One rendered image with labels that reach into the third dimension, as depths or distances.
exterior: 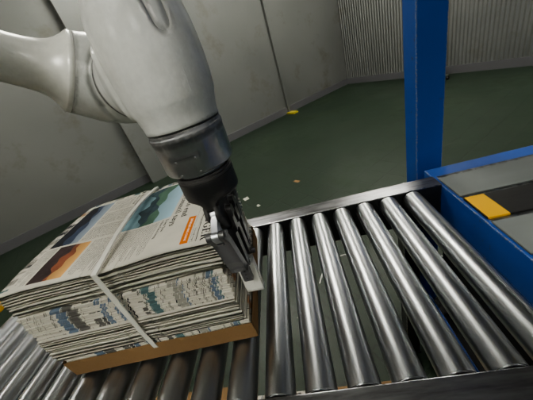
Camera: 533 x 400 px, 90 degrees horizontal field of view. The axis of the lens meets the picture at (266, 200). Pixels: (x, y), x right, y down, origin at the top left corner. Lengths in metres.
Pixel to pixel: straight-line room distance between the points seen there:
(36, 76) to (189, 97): 0.20
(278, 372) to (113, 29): 0.49
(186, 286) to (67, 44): 0.35
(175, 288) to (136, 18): 0.35
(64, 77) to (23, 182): 4.02
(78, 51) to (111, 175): 4.00
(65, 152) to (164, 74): 4.06
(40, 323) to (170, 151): 0.42
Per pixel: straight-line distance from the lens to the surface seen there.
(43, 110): 4.31
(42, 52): 0.44
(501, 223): 0.74
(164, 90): 0.29
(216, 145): 0.32
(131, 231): 0.55
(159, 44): 0.30
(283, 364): 0.52
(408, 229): 0.69
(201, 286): 0.45
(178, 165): 0.32
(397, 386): 0.48
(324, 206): 0.80
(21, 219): 4.55
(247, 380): 0.53
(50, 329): 0.64
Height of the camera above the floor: 1.24
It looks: 29 degrees down
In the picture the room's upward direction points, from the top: 19 degrees counter-clockwise
